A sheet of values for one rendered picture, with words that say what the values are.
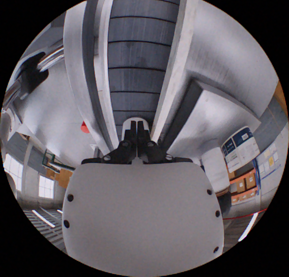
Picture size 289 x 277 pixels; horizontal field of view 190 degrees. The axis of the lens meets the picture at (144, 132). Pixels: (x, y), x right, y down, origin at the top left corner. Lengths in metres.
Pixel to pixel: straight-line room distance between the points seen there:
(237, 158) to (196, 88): 0.34
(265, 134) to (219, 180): 4.19
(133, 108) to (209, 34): 0.22
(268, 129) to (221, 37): 4.31
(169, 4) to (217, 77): 0.19
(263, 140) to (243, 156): 4.03
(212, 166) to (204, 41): 0.34
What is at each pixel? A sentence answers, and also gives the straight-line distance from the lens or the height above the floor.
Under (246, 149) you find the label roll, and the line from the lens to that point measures 0.45.
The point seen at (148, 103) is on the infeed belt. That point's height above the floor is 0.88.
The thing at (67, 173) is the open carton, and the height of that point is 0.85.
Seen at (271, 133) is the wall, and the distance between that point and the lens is 4.48.
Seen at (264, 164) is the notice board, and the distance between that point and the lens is 4.39.
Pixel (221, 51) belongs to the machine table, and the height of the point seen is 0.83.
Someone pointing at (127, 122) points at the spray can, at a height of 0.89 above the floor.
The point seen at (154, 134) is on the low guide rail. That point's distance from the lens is 0.16.
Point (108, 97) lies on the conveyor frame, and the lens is 0.16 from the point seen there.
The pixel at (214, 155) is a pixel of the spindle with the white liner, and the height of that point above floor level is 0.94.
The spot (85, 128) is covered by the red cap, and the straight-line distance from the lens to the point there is 0.26.
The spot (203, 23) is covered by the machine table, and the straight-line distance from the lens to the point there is 0.23.
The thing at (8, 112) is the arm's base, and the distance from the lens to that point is 0.71.
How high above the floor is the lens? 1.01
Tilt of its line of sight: 36 degrees down
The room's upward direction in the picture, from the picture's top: 176 degrees clockwise
